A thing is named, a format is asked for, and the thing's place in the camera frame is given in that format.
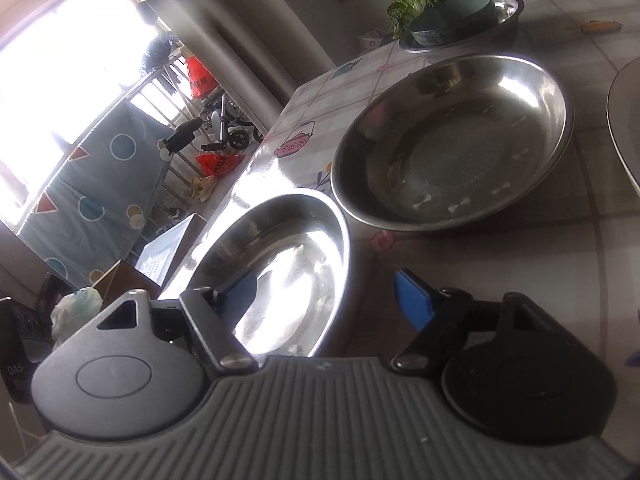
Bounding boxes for teal patterned blanket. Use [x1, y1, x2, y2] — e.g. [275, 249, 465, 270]
[15, 97, 173, 291]

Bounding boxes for white crumpled bag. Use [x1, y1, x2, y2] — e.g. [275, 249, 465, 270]
[50, 286, 104, 346]

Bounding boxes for brown cardboard box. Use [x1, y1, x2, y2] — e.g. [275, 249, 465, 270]
[92, 259, 161, 306]

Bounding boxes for white ceramic plate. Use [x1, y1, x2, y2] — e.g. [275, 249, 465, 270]
[606, 55, 640, 191]

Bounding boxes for black padded handle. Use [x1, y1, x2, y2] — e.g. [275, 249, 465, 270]
[162, 119, 201, 157]

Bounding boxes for beige curtain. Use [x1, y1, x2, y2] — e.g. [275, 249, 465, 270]
[112, 0, 341, 126]

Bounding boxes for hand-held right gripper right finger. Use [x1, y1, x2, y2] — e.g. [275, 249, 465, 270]
[390, 269, 557, 373]

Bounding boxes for stainless steel bowl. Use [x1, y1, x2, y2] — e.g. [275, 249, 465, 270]
[167, 187, 351, 358]
[398, 0, 525, 55]

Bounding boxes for shallow stainless steel plate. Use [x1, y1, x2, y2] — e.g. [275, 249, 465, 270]
[330, 54, 575, 233]

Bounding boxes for red plastic bag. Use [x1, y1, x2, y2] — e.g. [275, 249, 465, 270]
[195, 152, 246, 177]

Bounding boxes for orange plastic bag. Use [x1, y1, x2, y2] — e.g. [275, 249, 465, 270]
[186, 55, 216, 98]

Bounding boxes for napa cabbage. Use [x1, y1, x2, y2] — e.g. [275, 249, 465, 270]
[386, 0, 449, 38]

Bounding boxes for white box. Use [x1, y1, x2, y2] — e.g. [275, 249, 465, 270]
[136, 214, 201, 288]

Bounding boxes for blue checked cloth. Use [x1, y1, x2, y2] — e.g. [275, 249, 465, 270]
[140, 32, 181, 73]

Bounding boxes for beige crumpled cloth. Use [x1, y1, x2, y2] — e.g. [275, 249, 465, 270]
[187, 175, 218, 203]

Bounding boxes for teal ceramic bowl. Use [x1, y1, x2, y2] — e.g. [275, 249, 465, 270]
[410, 0, 496, 47]

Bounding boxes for white plastic bag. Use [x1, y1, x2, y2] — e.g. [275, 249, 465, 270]
[357, 30, 396, 53]

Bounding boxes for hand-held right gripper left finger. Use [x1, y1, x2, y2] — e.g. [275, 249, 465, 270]
[70, 271, 261, 373]

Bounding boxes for stroller with red bag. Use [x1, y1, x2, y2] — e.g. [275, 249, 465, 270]
[200, 92, 263, 153]

